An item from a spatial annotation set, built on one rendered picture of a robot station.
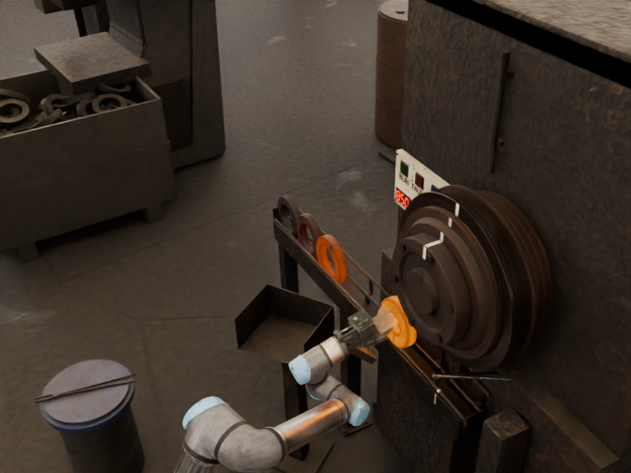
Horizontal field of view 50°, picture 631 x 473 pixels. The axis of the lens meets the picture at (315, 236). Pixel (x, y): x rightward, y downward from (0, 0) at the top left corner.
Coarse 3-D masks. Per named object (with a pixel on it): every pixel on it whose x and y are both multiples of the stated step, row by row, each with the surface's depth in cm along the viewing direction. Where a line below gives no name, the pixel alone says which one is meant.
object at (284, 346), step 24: (264, 288) 236; (240, 312) 226; (264, 312) 241; (288, 312) 239; (312, 312) 234; (240, 336) 230; (264, 336) 235; (288, 336) 233; (312, 336) 217; (288, 360) 223; (288, 384) 240; (288, 408) 247; (288, 456) 264; (312, 456) 263
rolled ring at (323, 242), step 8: (320, 240) 250; (328, 240) 245; (336, 240) 245; (320, 248) 253; (328, 248) 246; (336, 248) 243; (320, 256) 256; (336, 256) 242; (344, 256) 243; (328, 264) 256; (336, 264) 243; (344, 264) 243; (336, 272) 245; (344, 272) 244; (336, 280) 247; (344, 280) 247
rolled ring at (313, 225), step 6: (300, 216) 264; (306, 216) 261; (312, 216) 261; (300, 222) 266; (306, 222) 260; (312, 222) 258; (300, 228) 269; (306, 228) 270; (312, 228) 257; (318, 228) 257; (300, 234) 270; (306, 234) 271; (312, 234) 258; (318, 234) 257; (300, 240) 271; (306, 240) 271; (306, 246) 270; (312, 246) 270; (312, 252) 264
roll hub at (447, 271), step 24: (408, 240) 169; (432, 240) 164; (408, 264) 174; (456, 264) 160; (408, 288) 174; (432, 288) 165; (456, 288) 158; (408, 312) 180; (432, 312) 167; (456, 312) 158; (432, 336) 172; (456, 336) 164
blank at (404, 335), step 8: (392, 296) 205; (384, 304) 206; (392, 304) 201; (400, 304) 199; (392, 312) 202; (400, 312) 198; (400, 320) 199; (400, 328) 201; (408, 328) 197; (392, 336) 206; (400, 336) 202; (408, 336) 198; (416, 336) 199; (400, 344) 203; (408, 344) 201
